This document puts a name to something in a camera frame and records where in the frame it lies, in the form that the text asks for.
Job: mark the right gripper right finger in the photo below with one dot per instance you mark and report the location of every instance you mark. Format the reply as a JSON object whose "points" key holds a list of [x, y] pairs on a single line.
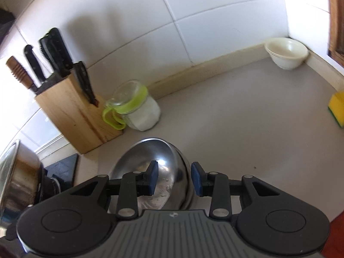
{"points": [[209, 183]]}

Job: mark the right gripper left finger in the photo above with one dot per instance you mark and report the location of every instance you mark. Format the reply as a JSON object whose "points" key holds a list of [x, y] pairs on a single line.
{"points": [[143, 182]]}

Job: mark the small steel bowl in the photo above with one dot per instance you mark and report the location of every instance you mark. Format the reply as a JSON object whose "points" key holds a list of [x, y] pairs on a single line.
{"points": [[174, 190]]}

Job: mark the black kitchen scissors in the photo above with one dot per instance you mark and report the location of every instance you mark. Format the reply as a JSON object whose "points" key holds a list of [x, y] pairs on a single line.
{"points": [[81, 75]]}

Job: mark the glass jar green lid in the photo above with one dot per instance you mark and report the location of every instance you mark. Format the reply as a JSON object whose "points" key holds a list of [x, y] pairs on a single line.
{"points": [[131, 105]]}

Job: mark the wooden knife block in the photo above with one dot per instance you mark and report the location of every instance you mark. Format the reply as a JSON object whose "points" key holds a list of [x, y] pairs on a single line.
{"points": [[79, 121]]}

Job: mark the steel cooking pot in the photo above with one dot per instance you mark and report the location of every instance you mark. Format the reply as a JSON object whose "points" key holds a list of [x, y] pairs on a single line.
{"points": [[20, 175]]}

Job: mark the yellow green sponge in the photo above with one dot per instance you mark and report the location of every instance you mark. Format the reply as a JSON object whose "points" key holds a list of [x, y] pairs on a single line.
{"points": [[336, 106]]}

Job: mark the cream ceramic bowl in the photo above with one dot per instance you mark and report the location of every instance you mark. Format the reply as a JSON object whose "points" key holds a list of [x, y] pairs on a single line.
{"points": [[286, 53]]}

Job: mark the large black handled knife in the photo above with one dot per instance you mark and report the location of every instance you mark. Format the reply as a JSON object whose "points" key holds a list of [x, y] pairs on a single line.
{"points": [[59, 44]]}

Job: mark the wooden handled knife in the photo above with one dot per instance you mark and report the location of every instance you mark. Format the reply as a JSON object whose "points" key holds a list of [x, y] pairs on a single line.
{"points": [[20, 74]]}

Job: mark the black serrated handle knife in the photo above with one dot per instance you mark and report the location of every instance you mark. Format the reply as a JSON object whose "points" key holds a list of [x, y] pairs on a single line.
{"points": [[51, 54]]}

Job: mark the wooden window frame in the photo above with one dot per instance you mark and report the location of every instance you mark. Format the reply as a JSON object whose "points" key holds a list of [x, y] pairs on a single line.
{"points": [[335, 47]]}

